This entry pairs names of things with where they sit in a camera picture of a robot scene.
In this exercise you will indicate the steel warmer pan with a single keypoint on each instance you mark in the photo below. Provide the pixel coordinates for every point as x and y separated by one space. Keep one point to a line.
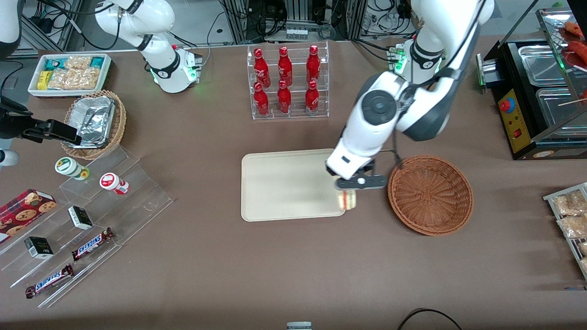
541 64
557 110

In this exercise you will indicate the teal snack pack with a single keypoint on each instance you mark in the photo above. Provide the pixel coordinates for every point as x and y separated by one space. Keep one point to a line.
97 62
52 64

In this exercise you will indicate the red emergency stop button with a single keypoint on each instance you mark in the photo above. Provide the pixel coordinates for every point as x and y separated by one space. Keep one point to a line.
506 105

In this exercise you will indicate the small grey device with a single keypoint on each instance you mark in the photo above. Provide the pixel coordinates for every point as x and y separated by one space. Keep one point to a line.
299 326

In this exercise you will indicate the brown round wicker basket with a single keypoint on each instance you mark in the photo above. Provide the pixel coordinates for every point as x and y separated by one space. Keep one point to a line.
431 195

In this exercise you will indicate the clear acrylic step display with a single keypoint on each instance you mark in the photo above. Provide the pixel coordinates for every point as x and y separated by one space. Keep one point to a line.
137 197

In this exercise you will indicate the red cola bottle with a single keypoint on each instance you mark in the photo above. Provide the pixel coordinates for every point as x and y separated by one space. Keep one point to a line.
284 98
261 101
312 98
285 66
260 66
313 64

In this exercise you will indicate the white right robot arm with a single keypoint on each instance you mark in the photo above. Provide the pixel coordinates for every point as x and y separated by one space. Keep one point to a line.
156 50

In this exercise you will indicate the aluminium frame rack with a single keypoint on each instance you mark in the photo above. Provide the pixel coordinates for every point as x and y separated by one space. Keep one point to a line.
298 13

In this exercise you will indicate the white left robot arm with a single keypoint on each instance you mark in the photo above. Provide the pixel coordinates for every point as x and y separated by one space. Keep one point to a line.
362 133

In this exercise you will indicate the tan wicker basket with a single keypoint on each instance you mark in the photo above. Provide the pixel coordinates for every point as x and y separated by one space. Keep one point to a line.
120 121

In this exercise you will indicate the small black box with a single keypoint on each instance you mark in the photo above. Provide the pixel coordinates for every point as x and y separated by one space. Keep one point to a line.
39 247
80 217

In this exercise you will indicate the stacked aluminium foil containers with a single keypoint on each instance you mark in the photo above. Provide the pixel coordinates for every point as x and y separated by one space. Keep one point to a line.
91 120

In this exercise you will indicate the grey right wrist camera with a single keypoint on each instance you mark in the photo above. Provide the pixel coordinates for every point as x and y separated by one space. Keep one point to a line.
8 157

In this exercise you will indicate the red sausage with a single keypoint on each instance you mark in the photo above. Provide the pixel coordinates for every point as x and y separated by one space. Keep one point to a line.
575 28
578 51

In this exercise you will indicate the green lid yogurt cup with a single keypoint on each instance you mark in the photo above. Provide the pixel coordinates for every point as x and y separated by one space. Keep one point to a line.
68 166

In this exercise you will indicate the snickers chocolate bar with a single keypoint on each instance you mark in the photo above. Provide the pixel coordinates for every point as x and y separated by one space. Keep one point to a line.
91 244
49 281

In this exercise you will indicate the clear acrylic bottle rack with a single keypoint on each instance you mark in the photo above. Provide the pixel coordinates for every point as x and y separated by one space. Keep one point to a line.
298 110

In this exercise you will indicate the cream rectangular plastic tray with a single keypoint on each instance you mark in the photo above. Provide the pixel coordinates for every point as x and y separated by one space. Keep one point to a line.
289 188

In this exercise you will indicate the yellow snack pack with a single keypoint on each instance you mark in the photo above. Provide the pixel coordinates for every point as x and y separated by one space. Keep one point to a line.
43 80

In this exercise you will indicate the black yellow food warmer machine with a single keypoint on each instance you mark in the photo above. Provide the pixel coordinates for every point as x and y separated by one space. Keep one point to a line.
518 123

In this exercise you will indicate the white rectangular snack bin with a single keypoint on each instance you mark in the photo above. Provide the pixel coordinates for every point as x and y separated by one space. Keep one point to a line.
106 75

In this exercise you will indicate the plastic-wrapped triangle sandwich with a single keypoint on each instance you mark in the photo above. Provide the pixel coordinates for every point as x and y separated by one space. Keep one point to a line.
348 200

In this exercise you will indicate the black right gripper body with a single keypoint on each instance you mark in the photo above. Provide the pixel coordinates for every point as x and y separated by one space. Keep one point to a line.
14 124

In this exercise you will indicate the red lid yogurt cup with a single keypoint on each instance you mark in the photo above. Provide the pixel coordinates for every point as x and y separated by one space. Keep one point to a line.
110 181

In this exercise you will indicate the clear rice cracker pack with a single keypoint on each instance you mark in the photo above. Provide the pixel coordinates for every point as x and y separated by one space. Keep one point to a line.
78 62
75 79

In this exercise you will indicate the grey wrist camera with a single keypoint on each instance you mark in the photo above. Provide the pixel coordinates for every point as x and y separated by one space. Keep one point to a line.
367 182
8 157

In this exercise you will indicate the red plaid cookie box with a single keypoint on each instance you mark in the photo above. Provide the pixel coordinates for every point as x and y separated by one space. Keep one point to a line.
23 213

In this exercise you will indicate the white power strip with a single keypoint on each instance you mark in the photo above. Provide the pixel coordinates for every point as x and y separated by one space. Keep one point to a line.
296 33

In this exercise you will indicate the tray of packaged snacks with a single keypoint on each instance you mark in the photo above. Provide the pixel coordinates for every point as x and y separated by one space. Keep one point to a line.
550 198

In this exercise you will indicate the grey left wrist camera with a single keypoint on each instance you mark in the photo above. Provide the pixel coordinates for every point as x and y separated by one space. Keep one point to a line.
367 182

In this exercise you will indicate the clear cracker snack bag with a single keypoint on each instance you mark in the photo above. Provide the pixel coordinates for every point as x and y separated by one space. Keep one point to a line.
583 247
573 227
584 264
571 204

